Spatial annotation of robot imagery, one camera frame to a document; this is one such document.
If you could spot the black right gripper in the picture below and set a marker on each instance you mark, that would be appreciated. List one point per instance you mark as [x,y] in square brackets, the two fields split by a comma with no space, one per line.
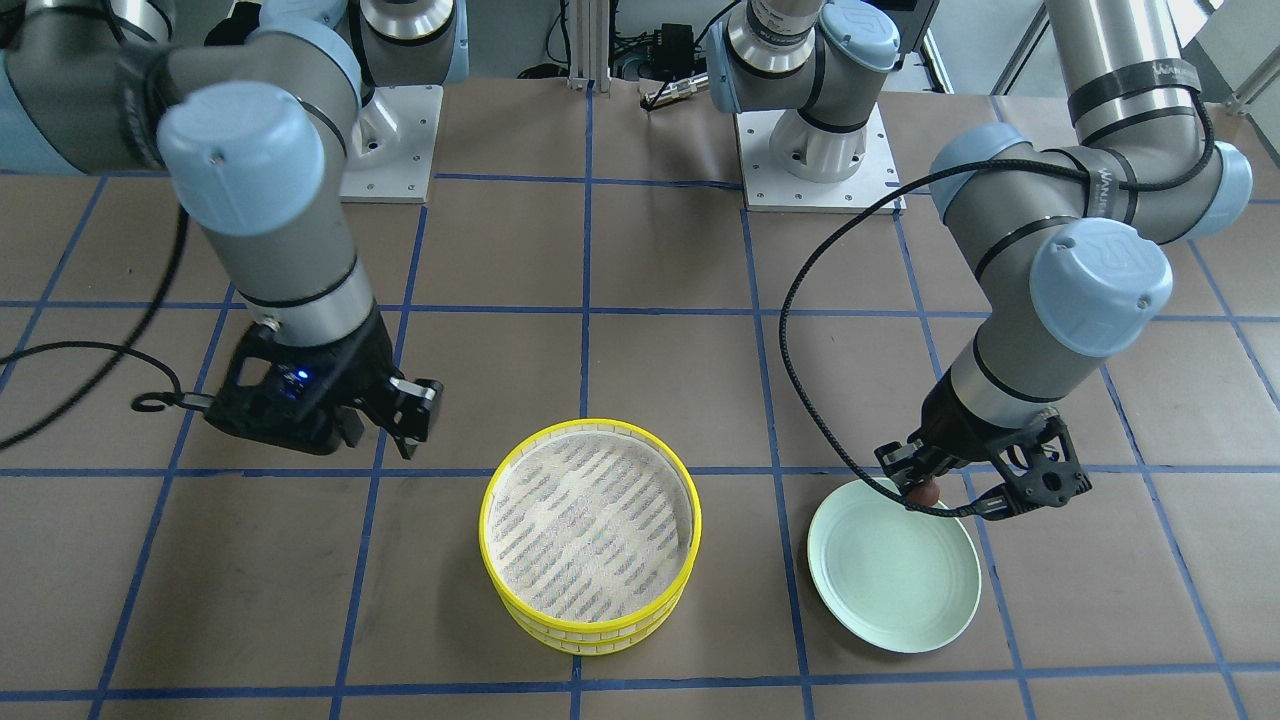
[361,367]

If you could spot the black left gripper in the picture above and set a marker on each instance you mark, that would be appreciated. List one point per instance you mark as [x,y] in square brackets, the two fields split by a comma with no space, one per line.
[951,425]

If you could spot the brown bun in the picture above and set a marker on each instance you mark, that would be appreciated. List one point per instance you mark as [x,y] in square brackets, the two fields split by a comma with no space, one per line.
[926,493]

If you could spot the yellow steamer layer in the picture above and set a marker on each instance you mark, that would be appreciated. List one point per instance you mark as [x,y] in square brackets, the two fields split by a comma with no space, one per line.
[611,637]
[589,521]

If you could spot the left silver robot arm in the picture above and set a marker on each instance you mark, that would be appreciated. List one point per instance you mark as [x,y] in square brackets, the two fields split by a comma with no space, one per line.
[1066,244]

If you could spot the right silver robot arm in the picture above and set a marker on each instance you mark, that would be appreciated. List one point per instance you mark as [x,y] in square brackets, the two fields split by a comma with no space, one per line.
[255,137]

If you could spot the light green plate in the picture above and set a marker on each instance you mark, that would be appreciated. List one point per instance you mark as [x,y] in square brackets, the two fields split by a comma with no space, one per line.
[904,581]

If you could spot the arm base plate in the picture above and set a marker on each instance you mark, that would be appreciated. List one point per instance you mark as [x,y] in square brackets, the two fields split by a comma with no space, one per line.
[820,160]
[391,147]

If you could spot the aluminium frame post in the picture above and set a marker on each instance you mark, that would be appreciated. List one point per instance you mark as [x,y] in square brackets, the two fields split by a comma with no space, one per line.
[589,44]

